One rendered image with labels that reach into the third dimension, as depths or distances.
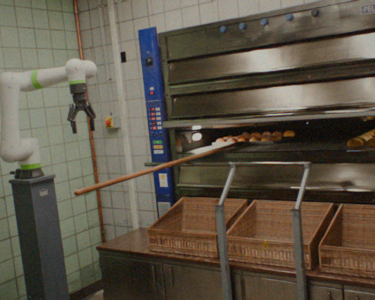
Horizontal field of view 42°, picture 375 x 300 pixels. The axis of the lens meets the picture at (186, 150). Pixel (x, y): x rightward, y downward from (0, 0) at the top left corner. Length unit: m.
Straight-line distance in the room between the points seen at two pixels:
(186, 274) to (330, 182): 1.09
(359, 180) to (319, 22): 1.00
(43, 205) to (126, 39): 1.53
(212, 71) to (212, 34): 0.26
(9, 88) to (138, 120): 1.29
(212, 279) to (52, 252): 1.02
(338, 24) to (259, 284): 1.62
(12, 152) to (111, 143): 1.33
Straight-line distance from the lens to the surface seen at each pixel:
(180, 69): 3.65
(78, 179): 4.19
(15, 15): 3.96
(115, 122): 4.02
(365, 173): 3.14
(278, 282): 2.91
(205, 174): 3.61
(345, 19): 3.14
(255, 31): 3.35
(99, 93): 4.18
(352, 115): 2.95
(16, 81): 2.98
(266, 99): 3.29
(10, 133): 2.99
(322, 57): 3.14
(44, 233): 3.18
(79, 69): 2.76
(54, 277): 3.28
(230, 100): 3.43
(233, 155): 3.46
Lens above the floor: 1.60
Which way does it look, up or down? 6 degrees down
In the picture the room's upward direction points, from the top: 6 degrees counter-clockwise
